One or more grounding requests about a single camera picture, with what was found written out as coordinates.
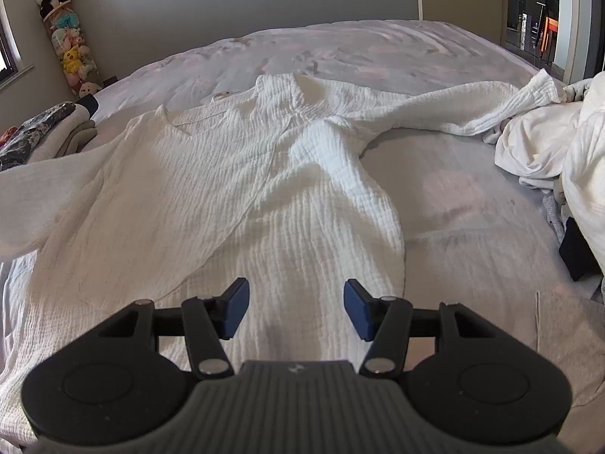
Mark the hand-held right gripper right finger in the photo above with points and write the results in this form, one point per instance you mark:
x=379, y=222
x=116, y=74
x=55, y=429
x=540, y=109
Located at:
x=357, y=310

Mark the orange chair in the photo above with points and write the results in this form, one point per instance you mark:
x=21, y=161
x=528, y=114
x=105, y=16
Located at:
x=548, y=35

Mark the white crinkle shirt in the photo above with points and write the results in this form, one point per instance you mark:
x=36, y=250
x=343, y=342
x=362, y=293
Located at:
x=212, y=184

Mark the wall socket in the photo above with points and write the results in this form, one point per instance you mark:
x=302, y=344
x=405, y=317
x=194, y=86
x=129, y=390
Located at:
x=110, y=81

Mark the bed with polka dot sheet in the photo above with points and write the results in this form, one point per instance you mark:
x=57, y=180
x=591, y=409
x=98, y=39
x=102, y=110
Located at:
x=463, y=198

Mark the light grey knit garment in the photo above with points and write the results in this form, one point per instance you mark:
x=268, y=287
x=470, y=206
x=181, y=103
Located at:
x=567, y=340

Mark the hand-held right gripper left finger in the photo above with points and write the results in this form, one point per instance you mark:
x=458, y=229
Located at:
x=236, y=307

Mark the clear tube of plush toys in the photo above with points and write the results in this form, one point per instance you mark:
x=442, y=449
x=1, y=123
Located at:
x=71, y=52

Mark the dark navy cloth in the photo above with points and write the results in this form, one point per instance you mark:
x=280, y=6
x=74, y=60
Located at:
x=89, y=101

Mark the beige folded garments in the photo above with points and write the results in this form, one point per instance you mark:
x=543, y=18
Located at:
x=52, y=137

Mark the black cloth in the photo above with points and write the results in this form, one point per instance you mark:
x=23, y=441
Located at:
x=579, y=250

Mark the window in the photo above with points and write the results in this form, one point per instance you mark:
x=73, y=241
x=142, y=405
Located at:
x=9, y=56

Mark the pile of white laundry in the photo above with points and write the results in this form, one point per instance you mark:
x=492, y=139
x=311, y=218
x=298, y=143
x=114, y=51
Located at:
x=534, y=146

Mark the dark floral folded garment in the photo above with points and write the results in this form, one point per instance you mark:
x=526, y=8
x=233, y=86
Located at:
x=28, y=132

